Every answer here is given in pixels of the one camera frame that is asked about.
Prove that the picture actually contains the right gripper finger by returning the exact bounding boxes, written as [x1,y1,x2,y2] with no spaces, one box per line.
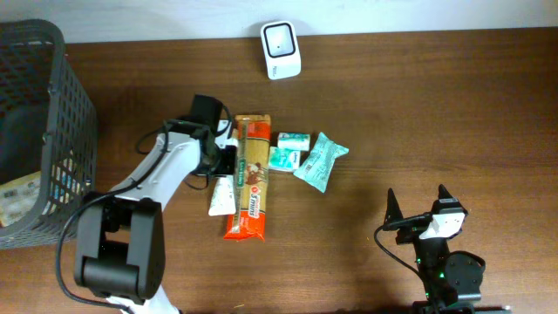
[384,188,403,223]
[438,184,453,201]

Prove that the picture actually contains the orange spaghetti packet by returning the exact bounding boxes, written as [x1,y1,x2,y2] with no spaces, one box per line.
[224,114,271,241]

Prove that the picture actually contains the Kleenex tissue pack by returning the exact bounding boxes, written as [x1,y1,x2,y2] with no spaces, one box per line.
[277,133,310,152]
[268,147,301,173]

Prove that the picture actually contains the green wet wipes pack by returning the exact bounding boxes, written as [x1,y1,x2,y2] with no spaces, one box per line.
[294,133,349,193]

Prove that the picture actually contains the white tube with bamboo print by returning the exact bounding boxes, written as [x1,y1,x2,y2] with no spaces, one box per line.
[208,130,240,217]

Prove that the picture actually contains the cream snack bag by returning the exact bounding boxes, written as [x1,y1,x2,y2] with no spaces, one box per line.
[1,171,41,228]

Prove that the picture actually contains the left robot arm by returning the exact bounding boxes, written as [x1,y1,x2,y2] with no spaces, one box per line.
[67,95,235,313]

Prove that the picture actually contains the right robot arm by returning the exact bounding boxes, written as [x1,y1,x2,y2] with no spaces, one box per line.
[373,185,511,314]

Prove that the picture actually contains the white barcode scanner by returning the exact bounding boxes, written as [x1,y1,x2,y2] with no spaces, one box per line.
[260,21,302,80]

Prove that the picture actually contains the grey plastic mesh basket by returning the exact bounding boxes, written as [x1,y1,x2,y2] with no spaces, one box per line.
[1,19,98,249]

